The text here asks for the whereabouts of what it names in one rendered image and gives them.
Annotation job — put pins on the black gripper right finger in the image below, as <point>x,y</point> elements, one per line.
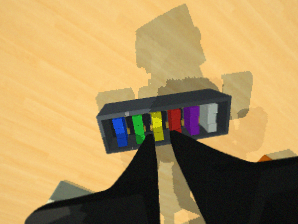
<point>227,189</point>

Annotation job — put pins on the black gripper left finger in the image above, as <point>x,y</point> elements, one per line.
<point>132,199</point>

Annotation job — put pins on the dark grey fuse block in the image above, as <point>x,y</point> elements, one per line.
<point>204,114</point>

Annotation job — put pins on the green fuse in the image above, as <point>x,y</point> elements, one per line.
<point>138,127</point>

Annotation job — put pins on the pale grey shallow tray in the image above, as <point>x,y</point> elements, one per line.
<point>65,191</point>

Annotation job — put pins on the red fuse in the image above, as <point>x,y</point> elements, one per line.
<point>174,116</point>

